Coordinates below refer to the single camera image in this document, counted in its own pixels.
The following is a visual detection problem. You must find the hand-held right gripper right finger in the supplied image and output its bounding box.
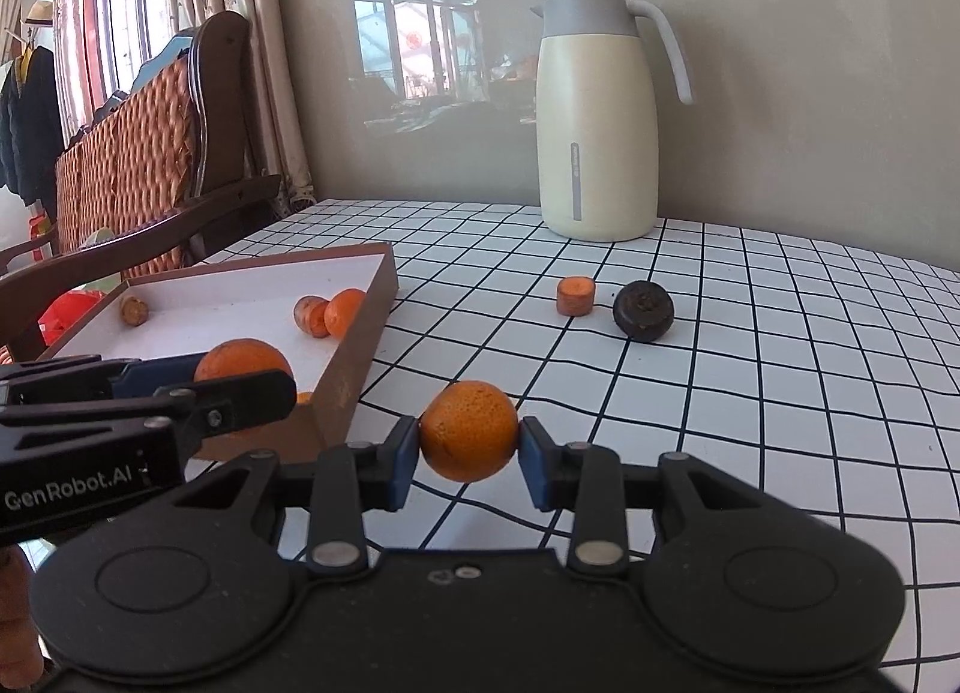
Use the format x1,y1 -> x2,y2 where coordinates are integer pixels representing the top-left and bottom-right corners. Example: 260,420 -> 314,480
520,417 -> 762,578

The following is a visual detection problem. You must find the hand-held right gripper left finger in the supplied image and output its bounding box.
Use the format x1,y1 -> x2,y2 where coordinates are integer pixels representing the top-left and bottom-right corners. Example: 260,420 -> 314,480
171,415 -> 421,575

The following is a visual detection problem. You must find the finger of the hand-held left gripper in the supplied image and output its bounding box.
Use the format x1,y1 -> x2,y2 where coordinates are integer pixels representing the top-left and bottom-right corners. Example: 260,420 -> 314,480
150,369 -> 299,458
0,354 -> 205,405

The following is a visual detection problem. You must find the brown cardboard box white inside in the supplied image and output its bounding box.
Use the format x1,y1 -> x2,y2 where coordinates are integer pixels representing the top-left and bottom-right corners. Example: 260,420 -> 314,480
34,241 -> 400,465

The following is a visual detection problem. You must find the carrot chunk with green top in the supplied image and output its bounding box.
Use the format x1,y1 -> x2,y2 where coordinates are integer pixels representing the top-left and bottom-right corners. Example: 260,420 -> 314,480
292,294 -> 331,339

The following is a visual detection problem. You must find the person's left forearm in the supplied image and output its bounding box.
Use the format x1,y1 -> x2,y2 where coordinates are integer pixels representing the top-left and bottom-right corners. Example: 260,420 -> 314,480
0,547 -> 42,671

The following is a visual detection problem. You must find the red plastic bag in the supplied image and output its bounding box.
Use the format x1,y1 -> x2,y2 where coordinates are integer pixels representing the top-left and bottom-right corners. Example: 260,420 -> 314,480
37,288 -> 106,347

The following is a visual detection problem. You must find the orange carrot slice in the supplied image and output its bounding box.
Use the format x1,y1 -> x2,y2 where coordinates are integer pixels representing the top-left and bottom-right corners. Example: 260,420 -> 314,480
556,276 -> 596,317

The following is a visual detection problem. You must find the dark purple round fruit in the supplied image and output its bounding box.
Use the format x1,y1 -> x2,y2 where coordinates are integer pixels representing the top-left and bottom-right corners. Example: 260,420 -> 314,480
613,280 -> 674,343

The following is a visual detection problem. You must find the dark wooden woven-back chair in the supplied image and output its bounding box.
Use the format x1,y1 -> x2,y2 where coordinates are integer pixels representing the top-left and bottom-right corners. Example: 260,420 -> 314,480
0,10 -> 282,364

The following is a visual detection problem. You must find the white black checkered tablecloth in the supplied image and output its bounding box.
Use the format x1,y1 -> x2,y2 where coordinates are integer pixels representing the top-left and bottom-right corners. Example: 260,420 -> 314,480
180,198 -> 960,693

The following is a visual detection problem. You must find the dark hanging jacket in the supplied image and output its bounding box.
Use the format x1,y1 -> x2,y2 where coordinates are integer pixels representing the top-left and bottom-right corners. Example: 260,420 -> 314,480
0,44 -> 65,206

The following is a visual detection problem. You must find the cream thermos jug grey lid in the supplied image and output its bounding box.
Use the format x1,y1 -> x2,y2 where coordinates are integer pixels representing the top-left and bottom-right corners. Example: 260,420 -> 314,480
529,0 -> 695,242

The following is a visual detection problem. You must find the beige patterned curtain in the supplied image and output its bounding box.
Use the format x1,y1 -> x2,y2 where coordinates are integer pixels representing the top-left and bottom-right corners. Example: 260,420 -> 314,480
56,0 -> 316,214

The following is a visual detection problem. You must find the window with red frame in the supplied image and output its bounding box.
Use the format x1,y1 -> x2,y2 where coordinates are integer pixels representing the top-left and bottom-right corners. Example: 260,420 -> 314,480
82,0 -> 181,116

